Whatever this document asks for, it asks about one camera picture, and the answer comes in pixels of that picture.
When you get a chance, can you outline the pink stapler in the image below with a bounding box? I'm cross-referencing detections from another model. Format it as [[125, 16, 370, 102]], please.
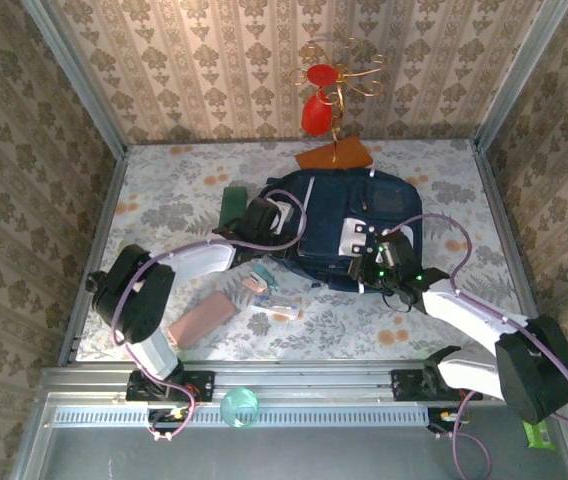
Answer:
[[241, 273, 268, 294]]

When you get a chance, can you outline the dark green pencil case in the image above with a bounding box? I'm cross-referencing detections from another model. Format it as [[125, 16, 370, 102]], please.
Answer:
[[217, 185, 250, 229]]

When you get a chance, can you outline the navy blue backpack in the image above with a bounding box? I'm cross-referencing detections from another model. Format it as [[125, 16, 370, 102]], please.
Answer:
[[258, 168, 426, 296]]

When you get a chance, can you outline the clear pen pack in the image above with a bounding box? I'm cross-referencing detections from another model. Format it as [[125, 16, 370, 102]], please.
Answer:
[[251, 294, 304, 322]]

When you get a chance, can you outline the pink pencil case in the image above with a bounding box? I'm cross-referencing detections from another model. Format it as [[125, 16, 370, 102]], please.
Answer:
[[168, 290, 238, 350]]

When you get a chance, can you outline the red and gold ornament stand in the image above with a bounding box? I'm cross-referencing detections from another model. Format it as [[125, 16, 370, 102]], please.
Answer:
[[288, 37, 391, 172]]

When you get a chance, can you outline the red bell ornament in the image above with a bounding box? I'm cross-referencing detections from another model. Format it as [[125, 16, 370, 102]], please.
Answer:
[[301, 89, 335, 137]]

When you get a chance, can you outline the teal translucent tape roll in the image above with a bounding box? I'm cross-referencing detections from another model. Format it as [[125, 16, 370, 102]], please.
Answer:
[[219, 387, 261, 429]]

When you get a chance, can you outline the red round ornament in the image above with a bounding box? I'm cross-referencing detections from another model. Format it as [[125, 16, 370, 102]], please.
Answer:
[[306, 63, 339, 86]]

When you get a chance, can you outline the green packet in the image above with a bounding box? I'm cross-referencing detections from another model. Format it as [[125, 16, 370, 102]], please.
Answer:
[[523, 419, 557, 451]]

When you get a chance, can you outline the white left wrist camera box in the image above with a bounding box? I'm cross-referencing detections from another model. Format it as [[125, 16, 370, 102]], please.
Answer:
[[269, 199, 295, 234]]

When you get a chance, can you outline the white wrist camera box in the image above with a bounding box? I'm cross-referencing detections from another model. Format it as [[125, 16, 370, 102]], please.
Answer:
[[379, 240, 401, 267], [269, 199, 295, 234]]

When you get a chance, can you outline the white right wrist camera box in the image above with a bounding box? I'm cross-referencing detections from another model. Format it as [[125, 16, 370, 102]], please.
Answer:
[[379, 240, 401, 267]]

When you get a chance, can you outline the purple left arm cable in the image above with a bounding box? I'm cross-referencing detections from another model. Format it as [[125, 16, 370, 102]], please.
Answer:
[[112, 188, 310, 442]]

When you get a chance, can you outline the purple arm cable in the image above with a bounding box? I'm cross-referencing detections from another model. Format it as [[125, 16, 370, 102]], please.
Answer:
[[386, 213, 568, 479], [112, 188, 310, 442]]

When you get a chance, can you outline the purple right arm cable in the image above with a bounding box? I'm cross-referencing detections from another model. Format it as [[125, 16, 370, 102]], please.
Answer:
[[386, 213, 568, 479]]

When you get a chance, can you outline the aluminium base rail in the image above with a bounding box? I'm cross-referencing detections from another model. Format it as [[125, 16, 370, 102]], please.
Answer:
[[38, 360, 568, 402]]

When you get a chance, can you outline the slotted grey cable duct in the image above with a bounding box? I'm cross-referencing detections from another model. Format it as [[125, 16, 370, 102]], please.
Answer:
[[46, 403, 430, 429]]

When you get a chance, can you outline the aluminium frame post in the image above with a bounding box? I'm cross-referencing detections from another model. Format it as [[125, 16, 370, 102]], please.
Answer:
[[473, 0, 568, 151], [21, 0, 129, 160]]

